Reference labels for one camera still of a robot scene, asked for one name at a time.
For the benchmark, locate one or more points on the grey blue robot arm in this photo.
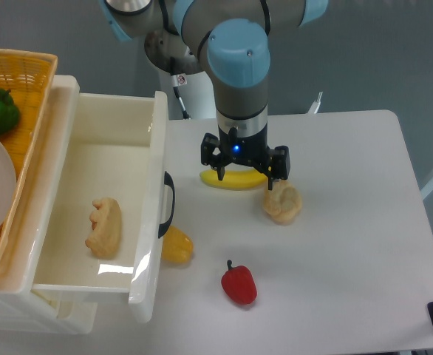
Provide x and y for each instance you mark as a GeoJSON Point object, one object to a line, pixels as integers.
{"type": "Point", "coordinates": [229, 40]}

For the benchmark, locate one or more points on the croissant bread in drawer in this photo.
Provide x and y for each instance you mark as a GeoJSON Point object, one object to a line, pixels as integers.
{"type": "Point", "coordinates": [105, 237]}

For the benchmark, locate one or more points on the yellow banana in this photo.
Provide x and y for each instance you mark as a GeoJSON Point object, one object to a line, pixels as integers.
{"type": "Point", "coordinates": [234, 180]}

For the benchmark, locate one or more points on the red bell pepper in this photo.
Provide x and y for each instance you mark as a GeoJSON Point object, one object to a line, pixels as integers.
{"type": "Point", "coordinates": [238, 283]}

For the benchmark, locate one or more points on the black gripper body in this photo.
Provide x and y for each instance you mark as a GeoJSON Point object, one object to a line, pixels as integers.
{"type": "Point", "coordinates": [249, 151]}

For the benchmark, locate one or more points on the round bread roll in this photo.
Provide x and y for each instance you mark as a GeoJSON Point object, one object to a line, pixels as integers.
{"type": "Point", "coordinates": [283, 202]}

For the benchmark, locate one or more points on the white drawer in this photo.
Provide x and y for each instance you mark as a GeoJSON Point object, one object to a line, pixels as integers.
{"type": "Point", "coordinates": [70, 317]}
{"type": "Point", "coordinates": [116, 149]}

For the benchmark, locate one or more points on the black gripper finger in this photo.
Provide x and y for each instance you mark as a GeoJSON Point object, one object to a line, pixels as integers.
{"type": "Point", "coordinates": [274, 164]}
{"type": "Point", "coordinates": [212, 156]}

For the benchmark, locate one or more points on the white drawer cabinet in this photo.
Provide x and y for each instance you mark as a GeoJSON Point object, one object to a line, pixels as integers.
{"type": "Point", "coordinates": [20, 310]}

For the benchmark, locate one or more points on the yellow bell pepper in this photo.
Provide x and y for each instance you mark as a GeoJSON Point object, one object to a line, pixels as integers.
{"type": "Point", "coordinates": [177, 247]}

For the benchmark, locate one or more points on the orange woven basket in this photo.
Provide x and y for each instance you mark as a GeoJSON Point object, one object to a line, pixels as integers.
{"type": "Point", "coordinates": [29, 75]}

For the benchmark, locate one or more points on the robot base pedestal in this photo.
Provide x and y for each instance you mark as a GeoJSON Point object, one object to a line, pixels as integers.
{"type": "Point", "coordinates": [188, 88]}

